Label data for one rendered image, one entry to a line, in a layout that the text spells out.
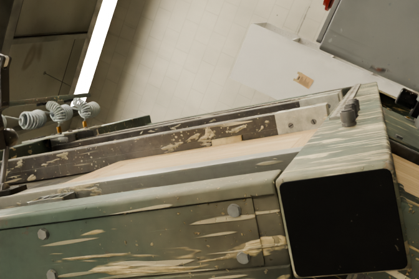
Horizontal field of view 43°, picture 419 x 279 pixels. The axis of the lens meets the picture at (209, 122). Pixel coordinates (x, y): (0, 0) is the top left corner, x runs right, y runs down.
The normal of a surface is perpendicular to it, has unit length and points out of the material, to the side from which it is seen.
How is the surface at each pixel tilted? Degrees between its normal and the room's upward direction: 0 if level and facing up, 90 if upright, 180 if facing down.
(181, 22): 90
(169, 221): 90
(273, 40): 90
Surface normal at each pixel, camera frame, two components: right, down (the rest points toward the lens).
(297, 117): -0.29, 0.11
